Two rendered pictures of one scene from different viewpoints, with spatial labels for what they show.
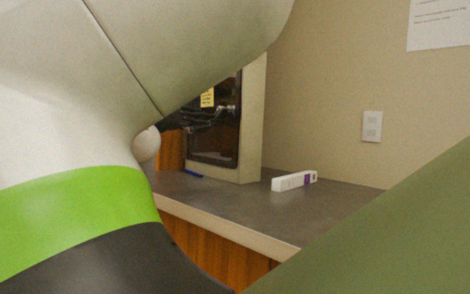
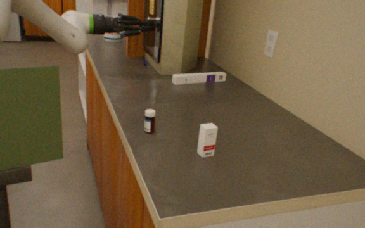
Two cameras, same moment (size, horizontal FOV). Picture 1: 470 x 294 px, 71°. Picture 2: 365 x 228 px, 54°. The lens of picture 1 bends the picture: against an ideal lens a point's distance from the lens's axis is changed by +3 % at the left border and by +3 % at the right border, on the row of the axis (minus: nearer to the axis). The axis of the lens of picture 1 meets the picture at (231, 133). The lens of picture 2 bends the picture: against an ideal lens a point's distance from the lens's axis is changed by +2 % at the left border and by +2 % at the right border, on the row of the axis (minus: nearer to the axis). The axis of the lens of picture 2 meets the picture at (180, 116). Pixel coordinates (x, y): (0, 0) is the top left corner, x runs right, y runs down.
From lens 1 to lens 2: 93 cm
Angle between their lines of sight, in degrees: 30
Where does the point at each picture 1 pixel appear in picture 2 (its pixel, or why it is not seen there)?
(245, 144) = (166, 47)
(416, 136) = (289, 57)
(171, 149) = (137, 41)
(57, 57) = not seen: outside the picture
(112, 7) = not seen: outside the picture
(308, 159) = (238, 62)
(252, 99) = (173, 13)
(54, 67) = not seen: outside the picture
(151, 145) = (77, 45)
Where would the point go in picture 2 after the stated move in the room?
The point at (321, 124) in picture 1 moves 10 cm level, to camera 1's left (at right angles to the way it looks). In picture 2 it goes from (248, 35) to (229, 32)
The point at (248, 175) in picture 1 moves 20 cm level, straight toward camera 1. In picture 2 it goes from (168, 69) to (146, 78)
